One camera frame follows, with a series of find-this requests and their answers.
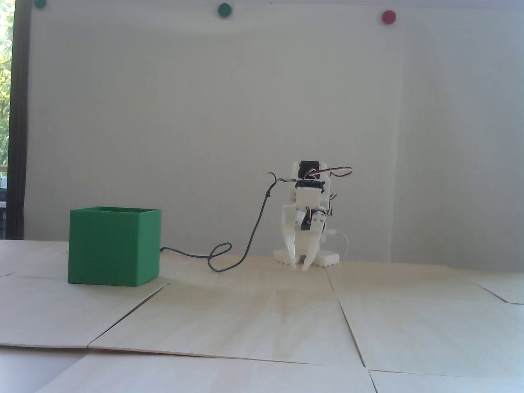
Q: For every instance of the green round magnet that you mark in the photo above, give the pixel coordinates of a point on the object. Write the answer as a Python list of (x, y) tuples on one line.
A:
[(40, 3), (224, 10)]

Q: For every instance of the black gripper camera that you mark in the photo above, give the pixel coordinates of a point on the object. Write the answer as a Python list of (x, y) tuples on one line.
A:
[(310, 183)]

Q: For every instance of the red round magnet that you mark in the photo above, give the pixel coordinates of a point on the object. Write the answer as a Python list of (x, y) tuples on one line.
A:
[(389, 16)]

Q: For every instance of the green box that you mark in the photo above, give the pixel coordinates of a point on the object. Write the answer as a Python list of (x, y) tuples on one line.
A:
[(106, 249)]

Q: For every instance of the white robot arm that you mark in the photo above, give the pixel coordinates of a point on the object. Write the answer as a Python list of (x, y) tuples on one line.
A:
[(305, 166)]

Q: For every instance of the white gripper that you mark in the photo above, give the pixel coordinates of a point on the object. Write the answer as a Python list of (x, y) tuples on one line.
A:
[(303, 231)]

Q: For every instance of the dark window frame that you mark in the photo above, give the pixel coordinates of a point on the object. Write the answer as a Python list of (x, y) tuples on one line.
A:
[(18, 163)]

